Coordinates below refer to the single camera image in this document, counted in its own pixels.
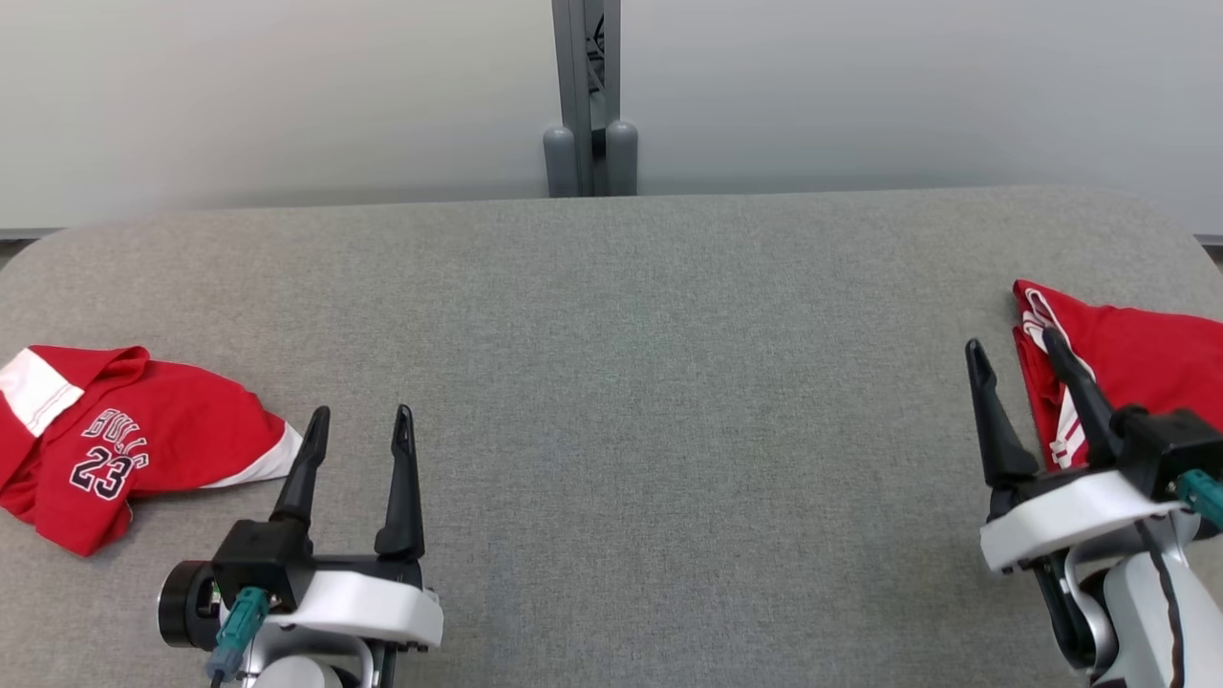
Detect red Bulls shorts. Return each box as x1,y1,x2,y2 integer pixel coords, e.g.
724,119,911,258
0,344,305,557

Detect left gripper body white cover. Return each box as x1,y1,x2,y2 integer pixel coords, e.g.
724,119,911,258
158,554,445,653

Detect teal cable connector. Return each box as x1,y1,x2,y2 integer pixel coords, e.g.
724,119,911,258
1177,470,1223,528
205,586,271,679

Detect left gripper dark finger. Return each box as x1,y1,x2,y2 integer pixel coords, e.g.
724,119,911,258
270,406,332,525
375,404,426,561

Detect grey cylindrical post foot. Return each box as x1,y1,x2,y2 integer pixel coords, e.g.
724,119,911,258
543,125,578,198
605,119,639,197

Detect teal right cable connector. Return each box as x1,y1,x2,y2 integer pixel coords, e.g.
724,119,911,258
1177,470,1223,528

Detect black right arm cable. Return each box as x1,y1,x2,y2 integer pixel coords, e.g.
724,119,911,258
1135,521,1188,688

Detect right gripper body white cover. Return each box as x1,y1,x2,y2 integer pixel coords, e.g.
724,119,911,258
979,466,1201,575

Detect grey metal frame post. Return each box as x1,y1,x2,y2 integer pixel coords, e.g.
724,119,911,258
551,0,622,197

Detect teal left cable connector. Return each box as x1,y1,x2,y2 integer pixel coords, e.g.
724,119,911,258
205,586,271,679

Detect red Bulls jersey shirt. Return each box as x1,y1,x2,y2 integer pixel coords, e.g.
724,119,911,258
1013,280,1223,471

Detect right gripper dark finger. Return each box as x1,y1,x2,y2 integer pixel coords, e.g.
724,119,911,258
1041,327,1124,469
965,338,1040,488

